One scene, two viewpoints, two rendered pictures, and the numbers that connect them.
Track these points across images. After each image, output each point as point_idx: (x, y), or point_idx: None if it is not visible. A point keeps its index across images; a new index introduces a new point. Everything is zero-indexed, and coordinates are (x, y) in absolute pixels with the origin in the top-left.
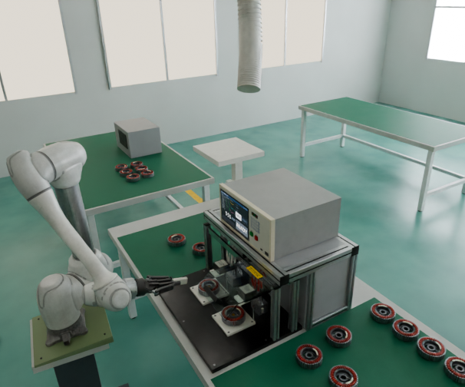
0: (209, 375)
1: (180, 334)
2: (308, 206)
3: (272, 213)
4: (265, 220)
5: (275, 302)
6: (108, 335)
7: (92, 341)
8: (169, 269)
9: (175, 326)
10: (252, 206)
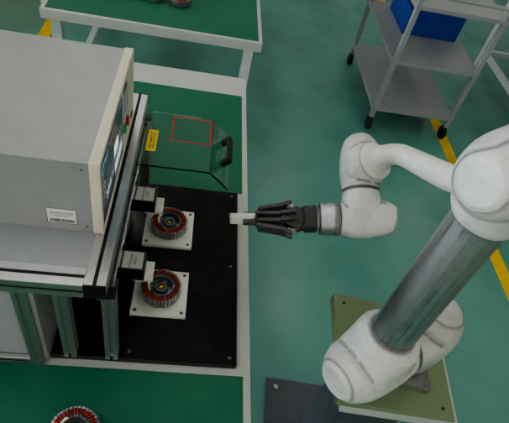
0: (240, 198)
1: (242, 259)
2: (42, 39)
3: (111, 57)
4: (130, 63)
5: None
6: (338, 297)
7: (360, 302)
8: (181, 415)
9: (242, 274)
10: (123, 78)
